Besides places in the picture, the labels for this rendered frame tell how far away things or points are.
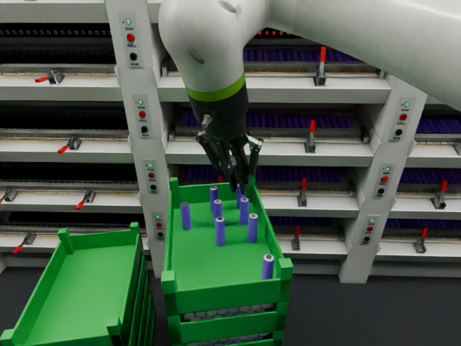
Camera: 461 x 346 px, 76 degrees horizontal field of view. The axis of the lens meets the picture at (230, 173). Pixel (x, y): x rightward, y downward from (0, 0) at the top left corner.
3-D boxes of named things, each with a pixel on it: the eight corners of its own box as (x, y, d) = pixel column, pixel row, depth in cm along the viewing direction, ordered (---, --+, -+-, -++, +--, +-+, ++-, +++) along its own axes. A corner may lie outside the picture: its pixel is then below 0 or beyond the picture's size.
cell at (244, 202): (248, 224, 66) (249, 200, 62) (240, 226, 65) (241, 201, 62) (247, 220, 67) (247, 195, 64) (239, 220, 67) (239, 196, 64)
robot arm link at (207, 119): (254, 62, 46) (202, 58, 49) (228, 112, 40) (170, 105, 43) (257, 93, 51) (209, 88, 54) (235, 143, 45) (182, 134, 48)
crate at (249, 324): (285, 330, 53) (289, 301, 49) (171, 345, 51) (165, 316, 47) (251, 224, 79) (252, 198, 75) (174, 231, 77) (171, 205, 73)
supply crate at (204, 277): (289, 301, 49) (294, 266, 45) (165, 316, 47) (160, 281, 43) (252, 198, 75) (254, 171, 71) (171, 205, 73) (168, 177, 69)
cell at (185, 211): (180, 206, 61) (182, 231, 64) (189, 206, 61) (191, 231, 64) (180, 202, 62) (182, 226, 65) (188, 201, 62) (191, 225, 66)
